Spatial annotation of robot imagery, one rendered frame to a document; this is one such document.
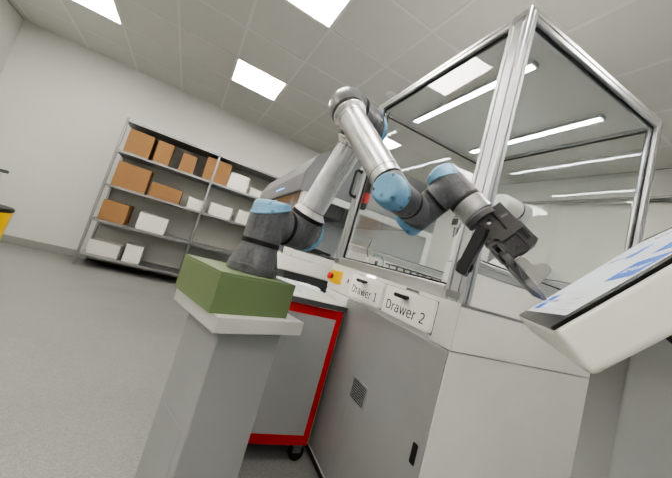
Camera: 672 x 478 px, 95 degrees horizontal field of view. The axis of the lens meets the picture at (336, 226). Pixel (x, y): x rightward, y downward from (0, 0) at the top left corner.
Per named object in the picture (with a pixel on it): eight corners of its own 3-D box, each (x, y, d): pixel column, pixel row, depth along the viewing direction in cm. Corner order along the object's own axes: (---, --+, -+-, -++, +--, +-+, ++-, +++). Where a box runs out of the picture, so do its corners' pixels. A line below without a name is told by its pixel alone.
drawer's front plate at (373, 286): (377, 308, 130) (384, 283, 131) (347, 293, 157) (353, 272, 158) (380, 309, 131) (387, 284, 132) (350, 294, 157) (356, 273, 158)
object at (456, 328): (449, 350, 93) (460, 303, 95) (326, 285, 187) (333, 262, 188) (616, 383, 129) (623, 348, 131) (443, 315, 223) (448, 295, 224)
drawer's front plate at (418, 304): (426, 333, 101) (435, 300, 102) (380, 310, 128) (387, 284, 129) (430, 334, 102) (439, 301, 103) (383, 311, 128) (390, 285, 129)
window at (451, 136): (449, 285, 103) (511, 31, 113) (343, 257, 182) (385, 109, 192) (450, 285, 103) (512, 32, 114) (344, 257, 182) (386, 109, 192)
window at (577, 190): (476, 260, 99) (533, 24, 108) (475, 260, 100) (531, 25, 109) (619, 311, 132) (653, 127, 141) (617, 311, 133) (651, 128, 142)
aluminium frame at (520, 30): (460, 303, 95) (532, 4, 106) (333, 262, 188) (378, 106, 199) (623, 348, 131) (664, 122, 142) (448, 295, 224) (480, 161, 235)
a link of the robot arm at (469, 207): (451, 208, 71) (455, 217, 78) (464, 223, 69) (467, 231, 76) (480, 187, 69) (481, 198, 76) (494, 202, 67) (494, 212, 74)
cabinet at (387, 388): (381, 646, 83) (451, 351, 92) (287, 420, 178) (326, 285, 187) (583, 592, 120) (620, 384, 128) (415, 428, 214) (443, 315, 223)
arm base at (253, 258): (239, 272, 83) (250, 237, 84) (218, 262, 94) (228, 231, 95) (284, 281, 93) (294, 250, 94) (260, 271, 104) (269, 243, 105)
